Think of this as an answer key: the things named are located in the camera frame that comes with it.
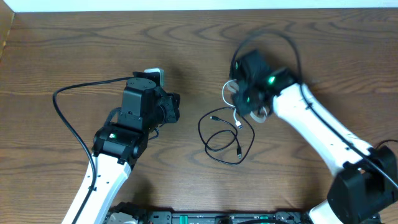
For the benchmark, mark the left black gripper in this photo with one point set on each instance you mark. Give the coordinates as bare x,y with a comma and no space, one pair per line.
173,101

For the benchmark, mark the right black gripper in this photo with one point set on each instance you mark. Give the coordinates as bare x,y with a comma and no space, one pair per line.
237,99

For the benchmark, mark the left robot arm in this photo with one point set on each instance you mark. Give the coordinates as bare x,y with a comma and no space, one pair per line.
118,145

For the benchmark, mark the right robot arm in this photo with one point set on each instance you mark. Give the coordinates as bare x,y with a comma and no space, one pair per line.
365,178

